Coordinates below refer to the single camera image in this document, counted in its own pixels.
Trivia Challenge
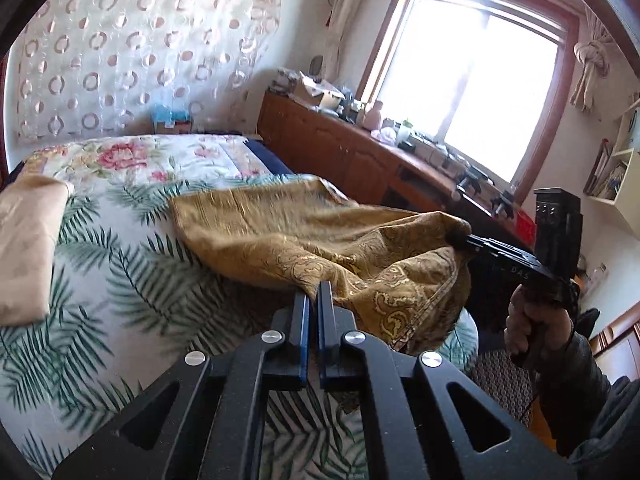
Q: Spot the palm leaf bed sheet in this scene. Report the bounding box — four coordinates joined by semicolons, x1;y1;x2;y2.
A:
0;171;478;480

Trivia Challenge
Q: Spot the white wall bookshelf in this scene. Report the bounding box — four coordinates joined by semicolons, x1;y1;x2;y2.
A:
582;96;639;238

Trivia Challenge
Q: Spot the person's right hand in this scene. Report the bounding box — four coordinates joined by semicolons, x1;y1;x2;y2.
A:
503;285;574;362

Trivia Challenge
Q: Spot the navy blue blanket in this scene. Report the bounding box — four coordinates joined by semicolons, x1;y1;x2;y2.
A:
245;139;293;176

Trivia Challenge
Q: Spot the golden brown patterned garment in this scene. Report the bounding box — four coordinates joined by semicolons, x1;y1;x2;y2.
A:
169;178;471;353

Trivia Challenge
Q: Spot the floral quilt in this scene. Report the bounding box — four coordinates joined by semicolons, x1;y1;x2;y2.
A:
18;133;270;188

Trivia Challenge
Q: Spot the wooden framed window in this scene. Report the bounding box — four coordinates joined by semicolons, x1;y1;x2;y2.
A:
357;0;579;204

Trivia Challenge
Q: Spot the dark grey sleeve forearm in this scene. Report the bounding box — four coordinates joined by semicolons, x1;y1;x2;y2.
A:
538;333;639;479

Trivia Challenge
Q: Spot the tied beige window curtain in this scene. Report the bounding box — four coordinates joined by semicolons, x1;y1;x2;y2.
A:
570;8;616;113

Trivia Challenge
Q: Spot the folded beige garment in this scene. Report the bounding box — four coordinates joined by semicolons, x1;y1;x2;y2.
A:
1;174;75;327

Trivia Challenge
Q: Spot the brown wooden sideboard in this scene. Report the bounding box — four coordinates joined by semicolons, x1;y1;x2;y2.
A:
257;91;530;249

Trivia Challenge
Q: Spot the circle pattern sheer curtain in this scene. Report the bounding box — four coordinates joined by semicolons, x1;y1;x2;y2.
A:
6;0;281;148

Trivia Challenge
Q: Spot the open cardboard box on sideboard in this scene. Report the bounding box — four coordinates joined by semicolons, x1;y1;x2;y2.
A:
292;74;344;110

